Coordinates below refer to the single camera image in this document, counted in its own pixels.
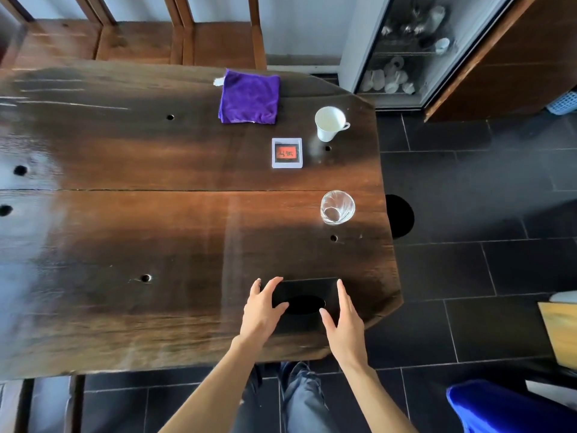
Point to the person's right thumb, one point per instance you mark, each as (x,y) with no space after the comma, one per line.
(327,317)

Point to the person's left thumb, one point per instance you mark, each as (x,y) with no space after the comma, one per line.
(281,308)

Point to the brown wooden cabinet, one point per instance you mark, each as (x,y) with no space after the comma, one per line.
(518,67)

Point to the clear drinking glass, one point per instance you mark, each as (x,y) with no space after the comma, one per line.
(337,207)

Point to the white ceramic cup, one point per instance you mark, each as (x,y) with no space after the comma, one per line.
(329,123)

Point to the person's left hand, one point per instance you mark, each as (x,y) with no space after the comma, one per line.
(257,317)

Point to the person's left middle finger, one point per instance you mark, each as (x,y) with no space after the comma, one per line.
(255,287)

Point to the glass door cabinet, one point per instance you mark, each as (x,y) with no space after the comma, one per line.
(464,22)

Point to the light blue plastic basket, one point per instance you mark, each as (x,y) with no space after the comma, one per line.
(564,103)

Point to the person's right hand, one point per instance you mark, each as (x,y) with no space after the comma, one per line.
(348,335)

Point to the group of white cups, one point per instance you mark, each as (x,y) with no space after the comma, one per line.
(390,78)

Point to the person's left forearm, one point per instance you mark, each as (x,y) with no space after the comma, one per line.
(212,392)

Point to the black square tray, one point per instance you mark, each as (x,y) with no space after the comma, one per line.
(306,293)

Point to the yellow wooden board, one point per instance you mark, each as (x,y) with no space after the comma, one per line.
(561,333)

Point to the wooden chair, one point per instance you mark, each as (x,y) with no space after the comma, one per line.
(54,42)
(225,42)
(135,40)

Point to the shiny blue chair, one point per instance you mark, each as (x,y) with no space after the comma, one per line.
(505,408)

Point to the black round disc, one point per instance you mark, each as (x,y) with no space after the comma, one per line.
(400,216)

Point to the purple folded cloth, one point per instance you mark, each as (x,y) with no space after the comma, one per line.
(249,97)

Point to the person's right forearm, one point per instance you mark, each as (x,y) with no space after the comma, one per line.
(374,396)

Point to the white box with red picture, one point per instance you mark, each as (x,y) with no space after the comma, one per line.
(287,153)

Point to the person's blue jeans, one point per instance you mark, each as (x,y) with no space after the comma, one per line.
(304,401)

